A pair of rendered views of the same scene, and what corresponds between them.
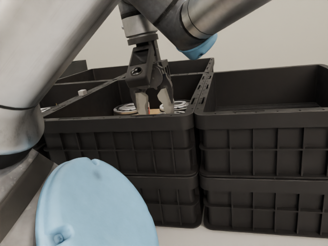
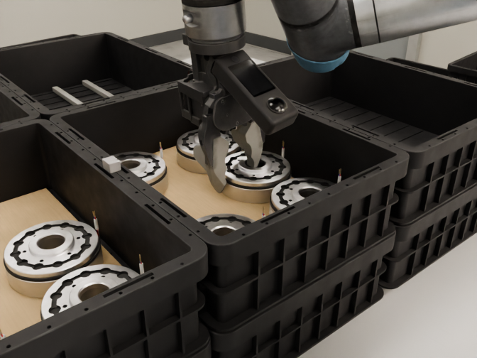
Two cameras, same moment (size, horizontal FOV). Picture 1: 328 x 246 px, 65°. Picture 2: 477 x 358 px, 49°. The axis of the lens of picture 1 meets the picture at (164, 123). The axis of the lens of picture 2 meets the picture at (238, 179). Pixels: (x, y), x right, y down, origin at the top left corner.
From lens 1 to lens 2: 0.60 m
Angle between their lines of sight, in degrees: 50
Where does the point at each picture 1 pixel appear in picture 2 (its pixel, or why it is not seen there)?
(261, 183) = (444, 208)
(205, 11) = (413, 21)
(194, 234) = (382, 304)
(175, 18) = (337, 19)
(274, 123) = (465, 141)
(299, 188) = (463, 199)
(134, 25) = (234, 20)
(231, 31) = not seen: outside the picture
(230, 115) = (442, 143)
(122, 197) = not seen: outside the picture
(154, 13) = (319, 13)
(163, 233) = (357, 324)
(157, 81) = not seen: hidden behind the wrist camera
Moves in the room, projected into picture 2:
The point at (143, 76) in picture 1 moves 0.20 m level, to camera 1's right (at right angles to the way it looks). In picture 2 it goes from (295, 111) to (365, 69)
